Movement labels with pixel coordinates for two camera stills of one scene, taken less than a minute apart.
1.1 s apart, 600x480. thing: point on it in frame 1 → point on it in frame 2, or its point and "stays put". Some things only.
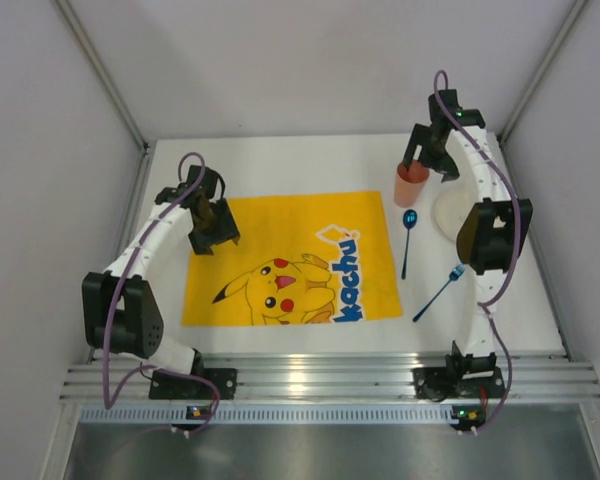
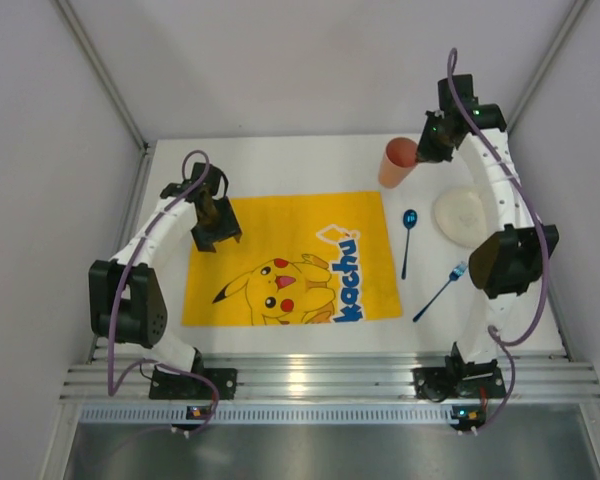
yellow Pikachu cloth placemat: [302, 258] stays put
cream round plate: [450, 210] stays put
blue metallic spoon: [409, 220] stays put
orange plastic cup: [410, 184] → [399, 161]
